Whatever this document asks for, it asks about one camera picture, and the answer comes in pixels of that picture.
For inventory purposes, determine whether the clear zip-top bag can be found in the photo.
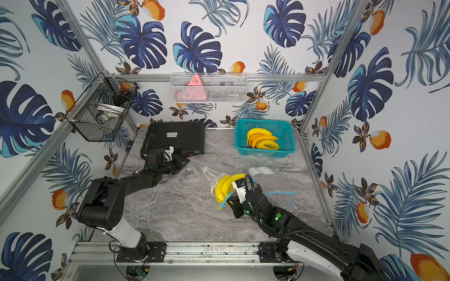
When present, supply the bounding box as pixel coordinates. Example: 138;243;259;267
241;156;298;211
190;154;252;211

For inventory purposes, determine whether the yellow banana bunch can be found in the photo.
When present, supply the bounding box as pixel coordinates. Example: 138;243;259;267
214;174;245;204
247;128;273;141

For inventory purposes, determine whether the single yellow banana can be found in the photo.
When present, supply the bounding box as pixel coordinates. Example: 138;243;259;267
255;139;280;151

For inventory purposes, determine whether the orange-yellow banana pair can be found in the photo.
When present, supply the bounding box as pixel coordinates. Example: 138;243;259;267
248;134;278;148

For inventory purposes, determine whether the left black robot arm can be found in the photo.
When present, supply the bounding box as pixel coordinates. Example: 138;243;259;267
77;133;189;255

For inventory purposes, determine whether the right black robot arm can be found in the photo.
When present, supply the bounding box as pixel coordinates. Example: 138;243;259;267
220;174;383;281

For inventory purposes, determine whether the black plastic tool case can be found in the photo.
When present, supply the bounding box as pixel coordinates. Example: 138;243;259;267
140;121;206;159

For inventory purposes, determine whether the pink triangular item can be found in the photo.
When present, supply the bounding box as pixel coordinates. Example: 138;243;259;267
183;74;207;101

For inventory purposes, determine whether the teal plastic basket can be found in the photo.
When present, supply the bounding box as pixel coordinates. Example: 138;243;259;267
234;119;296;158

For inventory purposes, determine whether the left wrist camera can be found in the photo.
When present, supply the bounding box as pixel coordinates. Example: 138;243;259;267
163;146;175;162

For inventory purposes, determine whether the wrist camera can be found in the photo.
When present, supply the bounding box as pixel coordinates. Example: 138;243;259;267
163;146;175;162
232;178;247;204

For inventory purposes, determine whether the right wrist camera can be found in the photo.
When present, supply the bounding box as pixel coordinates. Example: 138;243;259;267
232;178;247;204

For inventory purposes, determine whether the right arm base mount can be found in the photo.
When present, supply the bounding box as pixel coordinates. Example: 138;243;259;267
257;242;297;264

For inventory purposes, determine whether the black wire basket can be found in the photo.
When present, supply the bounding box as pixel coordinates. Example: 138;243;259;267
64;73;139;142

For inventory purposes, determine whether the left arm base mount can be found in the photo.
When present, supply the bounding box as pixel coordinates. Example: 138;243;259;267
115;238;167;263

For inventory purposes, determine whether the white wire wall basket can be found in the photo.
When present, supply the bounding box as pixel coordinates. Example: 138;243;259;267
170;73;248;103

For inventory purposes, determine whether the aluminium front rail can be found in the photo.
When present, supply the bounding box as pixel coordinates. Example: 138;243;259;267
69;242;296;266

